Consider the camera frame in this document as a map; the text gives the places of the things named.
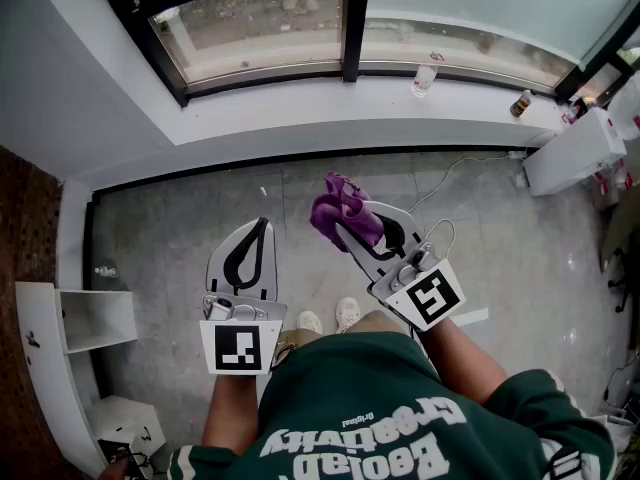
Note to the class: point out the black office chair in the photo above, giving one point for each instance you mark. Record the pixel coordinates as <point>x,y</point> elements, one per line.
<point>622,280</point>

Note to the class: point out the purple cloth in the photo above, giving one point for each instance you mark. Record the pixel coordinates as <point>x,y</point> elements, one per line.
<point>345,213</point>

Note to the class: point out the person's right forearm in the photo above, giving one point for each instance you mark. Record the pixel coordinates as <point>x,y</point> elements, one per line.
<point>465,363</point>

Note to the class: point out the tan shorts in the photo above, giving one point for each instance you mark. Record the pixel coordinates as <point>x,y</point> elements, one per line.
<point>375,324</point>

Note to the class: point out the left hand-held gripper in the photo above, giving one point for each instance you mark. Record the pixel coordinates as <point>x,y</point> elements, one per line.
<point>237,348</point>

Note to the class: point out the white shelf unit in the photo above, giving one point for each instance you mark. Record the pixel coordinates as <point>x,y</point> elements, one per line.
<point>40,343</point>

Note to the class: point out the white sneaker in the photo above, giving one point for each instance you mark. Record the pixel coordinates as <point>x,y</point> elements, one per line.
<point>310,323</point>
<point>348,313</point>

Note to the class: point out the white power strip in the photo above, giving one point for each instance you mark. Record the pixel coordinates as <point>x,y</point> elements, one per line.
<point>516,155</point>

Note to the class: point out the clear red-label plastic bottle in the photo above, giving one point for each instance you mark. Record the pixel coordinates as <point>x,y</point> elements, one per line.
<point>424,82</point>

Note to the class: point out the small brown jar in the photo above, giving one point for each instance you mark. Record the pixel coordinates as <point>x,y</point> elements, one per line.
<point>521,104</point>

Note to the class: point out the person's left forearm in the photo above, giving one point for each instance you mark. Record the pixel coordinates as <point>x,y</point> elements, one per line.
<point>230,413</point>

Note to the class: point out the green sweatshirt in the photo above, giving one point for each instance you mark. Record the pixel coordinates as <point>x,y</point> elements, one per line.
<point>375,408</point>

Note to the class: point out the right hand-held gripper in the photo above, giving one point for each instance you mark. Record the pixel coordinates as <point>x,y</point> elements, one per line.
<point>432,295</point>

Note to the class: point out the metal door stop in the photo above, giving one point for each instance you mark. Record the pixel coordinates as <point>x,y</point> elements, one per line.
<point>106,271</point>

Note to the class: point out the small white box cabinet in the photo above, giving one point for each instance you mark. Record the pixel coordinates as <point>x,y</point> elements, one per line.
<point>125,418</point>

